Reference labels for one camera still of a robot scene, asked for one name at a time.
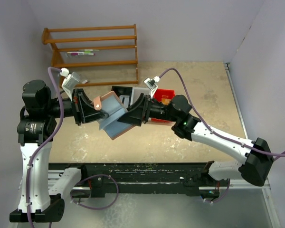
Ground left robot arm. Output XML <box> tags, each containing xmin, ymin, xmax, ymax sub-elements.
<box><xmin>9</xmin><ymin>80</ymin><xmax>108</xmax><ymax>225</ymax></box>

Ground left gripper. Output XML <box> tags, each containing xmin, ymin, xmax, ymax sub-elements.
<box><xmin>44</xmin><ymin>88</ymin><xmax>108</xmax><ymax>125</ymax></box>

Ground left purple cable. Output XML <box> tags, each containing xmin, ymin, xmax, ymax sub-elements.
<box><xmin>25</xmin><ymin>66</ymin><xmax>65</xmax><ymax>228</ymax></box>

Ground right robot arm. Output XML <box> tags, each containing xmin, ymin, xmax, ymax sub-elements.
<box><xmin>118</xmin><ymin>94</ymin><xmax>274</xmax><ymax>187</ymax></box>

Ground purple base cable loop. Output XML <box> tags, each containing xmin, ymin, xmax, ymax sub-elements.
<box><xmin>70</xmin><ymin>174</ymin><xmax>119</xmax><ymax>210</ymax></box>

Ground black plastic bin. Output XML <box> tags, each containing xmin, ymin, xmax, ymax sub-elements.
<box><xmin>111</xmin><ymin>86</ymin><xmax>133</xmax><ymax>108</ymax></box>

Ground pink leather card holder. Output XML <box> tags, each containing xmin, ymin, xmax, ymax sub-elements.
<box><xmin>93</xmin><ymin>91</ymin><xmax>135</xmax><ymax>140</ymax></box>

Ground green marker pen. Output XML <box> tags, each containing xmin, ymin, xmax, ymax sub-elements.
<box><xmin>78</xmin><ymin>49</ymin><xmax>100</xmax><ymax>53</ymax></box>

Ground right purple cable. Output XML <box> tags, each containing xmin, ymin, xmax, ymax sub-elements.
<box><xmin>158</xmin><ymin>68</ymin><xmax>285</xmax><ymax>157</ymax></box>

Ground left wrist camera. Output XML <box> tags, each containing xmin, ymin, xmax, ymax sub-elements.
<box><xmin>60</xmin><ymin>68</ymin><xmax>81</xmax><ymax>99</ymax></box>

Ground wooden rack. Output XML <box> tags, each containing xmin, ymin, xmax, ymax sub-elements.
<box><xmin>41</xmin><ymin>23</ymin><xmax>139</xmax><ymax>88</ymax></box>

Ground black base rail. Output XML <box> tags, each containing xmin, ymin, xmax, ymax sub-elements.
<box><xmin>49</xmin><ymin>161</ymin><xmax>228</xmax><ymax>198</ymax></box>

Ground pink marker pen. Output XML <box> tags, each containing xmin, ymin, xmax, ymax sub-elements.
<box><xmin>69</xmin><ymin>52</ymin><xmax>95</xmax><ymax>56</ymax></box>

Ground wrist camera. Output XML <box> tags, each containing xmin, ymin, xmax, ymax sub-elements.
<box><xmin>144</xmin><ymin>76</ymin><xmax>160</xmax><ymax>98</ymax></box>
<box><xmin>60</xmin><ymin>68</ymin><xmax>81</xmax><ymax>99</ymax></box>

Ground red plastic bin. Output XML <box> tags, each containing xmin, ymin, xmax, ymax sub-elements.
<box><xmin>151</xmin><ymin>89</ymin><xmax>175</xmax><ymax>124</ymax></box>

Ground gold card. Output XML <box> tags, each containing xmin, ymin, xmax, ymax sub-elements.
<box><xmin>161</xmin><ymin>98</ymin><xmax>171</xmax><ymax>105</ymax></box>

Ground aluminium table edge rail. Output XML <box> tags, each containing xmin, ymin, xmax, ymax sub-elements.
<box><xmin>224</xmin><ymin>63</ymin><xmax>281</xmax><ymax>228</ymax></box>

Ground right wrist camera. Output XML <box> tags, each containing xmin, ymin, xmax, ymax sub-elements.
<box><xmin>144</xmin><ymin>76</ymin><xmax>160</xmax><ymax>98</ymax></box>

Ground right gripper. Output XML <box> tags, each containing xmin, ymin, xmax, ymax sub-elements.
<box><xmin>118</xmin><ymin>93</ymin><xmax>179</xmax><ymax>126</ymax></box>

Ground white plastic bin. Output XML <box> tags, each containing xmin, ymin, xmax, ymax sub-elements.
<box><xmin>132</xmin><ymin>87</ymin><xmax>150</xmax><ymax>100</ymax></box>

